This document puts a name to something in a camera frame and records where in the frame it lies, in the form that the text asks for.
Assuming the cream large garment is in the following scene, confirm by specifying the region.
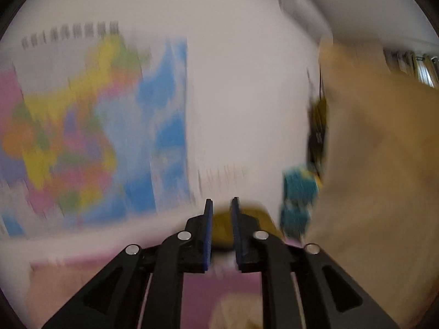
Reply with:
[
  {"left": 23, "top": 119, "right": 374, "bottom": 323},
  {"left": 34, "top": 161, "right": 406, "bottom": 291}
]
[{"left": 305, "top": 41, "right": 438, "bottom": 328}]

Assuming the peach pink garment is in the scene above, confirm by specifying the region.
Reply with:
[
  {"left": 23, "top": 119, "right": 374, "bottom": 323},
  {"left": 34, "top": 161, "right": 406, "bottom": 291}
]
[{"left": 27, "top": 259, "right": 150, "bottom": 328}]

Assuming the pink bed sheet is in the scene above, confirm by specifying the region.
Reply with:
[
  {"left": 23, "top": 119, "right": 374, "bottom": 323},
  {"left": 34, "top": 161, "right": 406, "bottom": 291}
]
[{"left": 26, "top": 253, "right": 263, "bottom": 328}]

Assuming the teal plastic basket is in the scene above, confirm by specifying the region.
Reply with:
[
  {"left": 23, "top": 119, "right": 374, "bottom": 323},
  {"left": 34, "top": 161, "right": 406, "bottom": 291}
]
[{"left": 280, "top": 167, "right": 322, "bottom": 241}]

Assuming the olive green jacket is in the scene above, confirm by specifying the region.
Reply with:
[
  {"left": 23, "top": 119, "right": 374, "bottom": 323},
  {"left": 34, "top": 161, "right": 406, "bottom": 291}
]
[{"left": 211, "top": 203, "right": 283, "bottom": 253}]

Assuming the black hanging bag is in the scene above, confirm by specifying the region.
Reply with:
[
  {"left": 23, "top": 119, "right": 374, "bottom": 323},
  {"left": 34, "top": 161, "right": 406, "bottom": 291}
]
[{"left": 306, "top": 70, "right": 327, "bottom": 178}]

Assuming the white air conditioner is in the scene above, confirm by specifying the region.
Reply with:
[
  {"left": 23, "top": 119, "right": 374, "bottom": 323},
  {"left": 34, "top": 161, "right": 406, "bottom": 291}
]
[{"left": 278, "top": 0, "right": 333, "bottom": 44}]

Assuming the colourful wall map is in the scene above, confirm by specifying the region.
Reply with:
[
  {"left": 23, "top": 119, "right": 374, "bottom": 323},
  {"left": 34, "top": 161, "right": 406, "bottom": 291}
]
[{"left": 1, "top": 22, "right": 192, "bottom": 240}]

